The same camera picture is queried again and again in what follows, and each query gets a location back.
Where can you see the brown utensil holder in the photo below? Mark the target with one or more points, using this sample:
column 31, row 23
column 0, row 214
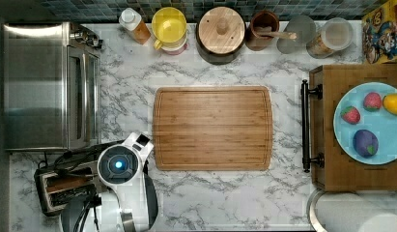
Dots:
column 260, row 22

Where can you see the clear bottle amber liquid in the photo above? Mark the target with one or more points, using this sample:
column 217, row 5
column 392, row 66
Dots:
column 132, row 21

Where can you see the wooden spoon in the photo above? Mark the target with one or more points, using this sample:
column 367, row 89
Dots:
column 266, row 31

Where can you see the pink toy strawberry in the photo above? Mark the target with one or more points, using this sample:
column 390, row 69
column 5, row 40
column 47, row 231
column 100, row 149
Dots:
column 372, row 102

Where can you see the yellow mug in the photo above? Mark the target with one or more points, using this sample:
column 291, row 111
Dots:
column 169, row 27

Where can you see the wooden drawer cabinet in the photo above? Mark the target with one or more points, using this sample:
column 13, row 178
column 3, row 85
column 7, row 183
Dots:
column 342, row 173

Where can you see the black cabinet handle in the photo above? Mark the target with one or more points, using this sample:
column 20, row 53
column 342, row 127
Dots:
column 305, row 92

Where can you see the bamboo cutting board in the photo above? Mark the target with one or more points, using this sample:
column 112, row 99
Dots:
column 213, row 128

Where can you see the stainless steel toaster oven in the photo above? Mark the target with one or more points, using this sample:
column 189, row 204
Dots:
column 51, row 86

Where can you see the colourful cereal box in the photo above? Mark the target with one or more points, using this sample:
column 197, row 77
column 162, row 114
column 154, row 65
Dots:
column 379, row 34

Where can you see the pink round lid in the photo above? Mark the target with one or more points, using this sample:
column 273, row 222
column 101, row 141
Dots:
column 175, row 50

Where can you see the clear jar with cereal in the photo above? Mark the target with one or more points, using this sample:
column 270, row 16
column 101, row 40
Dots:
column 335, row 35

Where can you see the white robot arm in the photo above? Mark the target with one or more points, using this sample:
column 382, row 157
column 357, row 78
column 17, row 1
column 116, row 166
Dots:
column 129, row 204

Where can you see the empty clear glass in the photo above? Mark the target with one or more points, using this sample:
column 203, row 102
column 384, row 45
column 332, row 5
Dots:
column 304, row 27

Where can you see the yellow toy lemon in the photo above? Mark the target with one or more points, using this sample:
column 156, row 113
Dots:
column 390, row 103

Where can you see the dark canister wooden lid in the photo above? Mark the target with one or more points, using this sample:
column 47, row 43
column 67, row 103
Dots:
column 220, row 35

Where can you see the silver slot toaster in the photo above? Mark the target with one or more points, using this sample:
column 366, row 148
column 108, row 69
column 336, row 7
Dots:
column 55, row 191

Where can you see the red toy strawberry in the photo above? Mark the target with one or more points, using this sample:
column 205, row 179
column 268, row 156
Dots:
column 350, row 115

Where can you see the light blue plate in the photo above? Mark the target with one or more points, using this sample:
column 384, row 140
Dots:
column 381, row 123

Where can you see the purple toy plum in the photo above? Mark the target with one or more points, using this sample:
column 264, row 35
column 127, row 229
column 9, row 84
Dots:
column 365, row 143

